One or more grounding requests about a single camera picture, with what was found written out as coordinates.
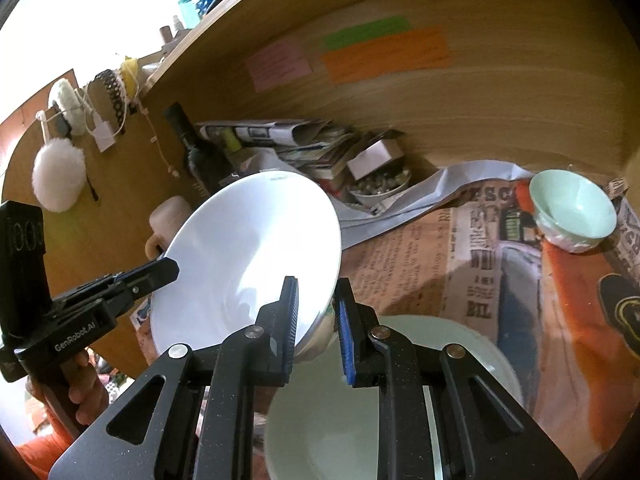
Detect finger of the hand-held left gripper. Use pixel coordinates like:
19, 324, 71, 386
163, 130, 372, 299
102, 257, 181, 311

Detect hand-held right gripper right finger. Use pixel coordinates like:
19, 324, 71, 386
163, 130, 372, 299
334, 277, 578, 480

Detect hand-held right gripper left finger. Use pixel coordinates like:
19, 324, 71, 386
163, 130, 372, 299
47, 276, 301, 480

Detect white deep plate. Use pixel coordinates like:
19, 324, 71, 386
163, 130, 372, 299
149, 171, 343, 361

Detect person's left forearm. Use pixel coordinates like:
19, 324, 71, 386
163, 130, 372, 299
15, 400, 106, 473

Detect person's left hand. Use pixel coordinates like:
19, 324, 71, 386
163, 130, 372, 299
25, 345, 112, 428

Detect pale green plate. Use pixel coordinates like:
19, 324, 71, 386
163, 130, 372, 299
262, 314, 523, 480

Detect newspaper print tablecloth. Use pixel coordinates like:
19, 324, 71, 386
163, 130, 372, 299
340, 175, 640, 471

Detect white fluffy duster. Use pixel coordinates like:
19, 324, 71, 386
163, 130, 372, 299
32, 110, 87, 213

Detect dark wine bottle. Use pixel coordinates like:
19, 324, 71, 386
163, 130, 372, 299
163, 102, 236, 200

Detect white charger plug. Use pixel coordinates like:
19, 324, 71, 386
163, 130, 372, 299
92, 117, 119, 154

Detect bowl of metal caps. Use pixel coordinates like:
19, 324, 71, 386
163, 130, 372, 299
347, 169, 414, 209

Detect patterned ribbon roll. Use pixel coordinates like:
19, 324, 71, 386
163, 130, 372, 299
95, 70, 129, 133

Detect pile of newspapers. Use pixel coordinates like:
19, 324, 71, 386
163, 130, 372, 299
195, 119, 406, 193

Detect white round puff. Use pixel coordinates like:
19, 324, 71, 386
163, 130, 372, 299
48, 78, 89, 136

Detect small white paper box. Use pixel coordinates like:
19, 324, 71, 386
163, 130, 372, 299
347, 139, 404, 181

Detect pink sticky note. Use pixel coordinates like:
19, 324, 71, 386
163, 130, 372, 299
245, 40, 312, 93

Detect mint green bowl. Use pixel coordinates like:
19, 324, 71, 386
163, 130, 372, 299
529, 170, 618, 253

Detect blue plastic bottle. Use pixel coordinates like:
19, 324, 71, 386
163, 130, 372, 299
177, 0, 201, 29

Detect orange sticky note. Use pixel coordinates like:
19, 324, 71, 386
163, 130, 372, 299
320, 26, 452, 85

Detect green sticky note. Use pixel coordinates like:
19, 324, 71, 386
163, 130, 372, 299
322, 16, 411, 52

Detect cream jug with handle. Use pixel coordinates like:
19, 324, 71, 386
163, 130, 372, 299
145, 196, 193, 261

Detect white cable with plug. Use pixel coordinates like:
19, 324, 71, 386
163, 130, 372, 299
142, 105, 182, 178

